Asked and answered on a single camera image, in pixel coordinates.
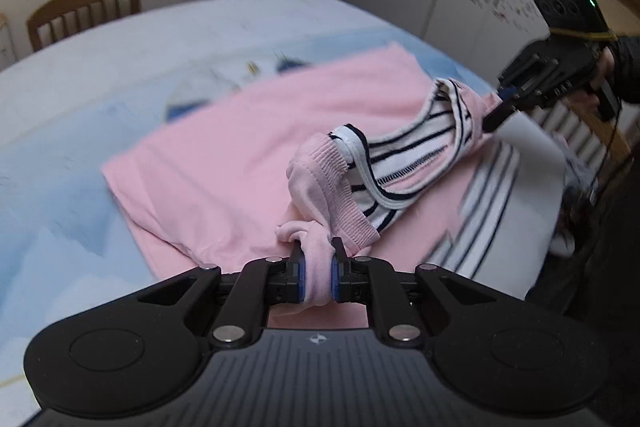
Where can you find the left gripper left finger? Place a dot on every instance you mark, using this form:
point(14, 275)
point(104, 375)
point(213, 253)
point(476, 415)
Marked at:
point(248, 296)

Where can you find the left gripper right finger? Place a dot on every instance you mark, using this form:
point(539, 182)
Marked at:
point(375, 284)

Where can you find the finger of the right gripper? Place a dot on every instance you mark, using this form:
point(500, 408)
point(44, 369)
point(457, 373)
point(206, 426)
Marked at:
point(506, 93)
point(497, 113)

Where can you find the pink sweatshirt with striped trim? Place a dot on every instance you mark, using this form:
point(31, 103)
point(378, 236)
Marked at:
point(370, 150)

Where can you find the person right hand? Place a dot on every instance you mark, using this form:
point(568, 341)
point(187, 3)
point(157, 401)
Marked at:
point(588, 99)

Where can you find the wooden chair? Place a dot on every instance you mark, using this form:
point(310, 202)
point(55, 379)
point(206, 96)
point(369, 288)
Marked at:
point(57, 20)

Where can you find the black camera box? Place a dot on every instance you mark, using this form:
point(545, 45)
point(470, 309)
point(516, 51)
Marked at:
point(571, 17)

